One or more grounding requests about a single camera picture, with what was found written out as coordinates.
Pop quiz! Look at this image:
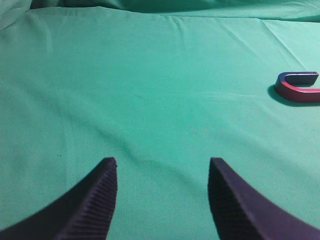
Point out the green cloth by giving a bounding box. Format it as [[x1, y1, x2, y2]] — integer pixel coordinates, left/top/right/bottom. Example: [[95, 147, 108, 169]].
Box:
[[0, 0, 320, 240]]

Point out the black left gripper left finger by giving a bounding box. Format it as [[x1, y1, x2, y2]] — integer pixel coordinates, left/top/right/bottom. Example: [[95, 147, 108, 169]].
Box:
[[0, 157, 118, 240]]

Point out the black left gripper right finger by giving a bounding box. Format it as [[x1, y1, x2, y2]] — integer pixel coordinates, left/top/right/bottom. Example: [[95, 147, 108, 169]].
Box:
[[208, 157, 320, 240]]

